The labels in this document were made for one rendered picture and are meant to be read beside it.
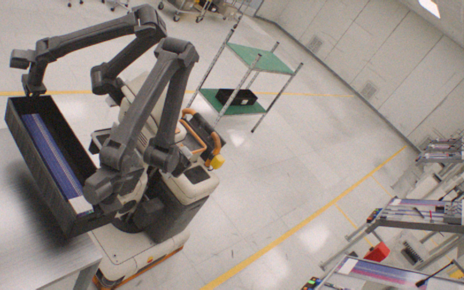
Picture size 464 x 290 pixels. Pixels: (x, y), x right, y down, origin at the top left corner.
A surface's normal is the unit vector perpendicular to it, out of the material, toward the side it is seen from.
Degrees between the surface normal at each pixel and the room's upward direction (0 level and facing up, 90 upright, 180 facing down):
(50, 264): 0
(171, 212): 90
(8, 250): 0
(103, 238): 0
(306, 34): 90
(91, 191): 88
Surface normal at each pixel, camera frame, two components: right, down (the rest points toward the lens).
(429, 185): -0.62, 0.11
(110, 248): 0.50, -0.70
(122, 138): -0.11, -0.37
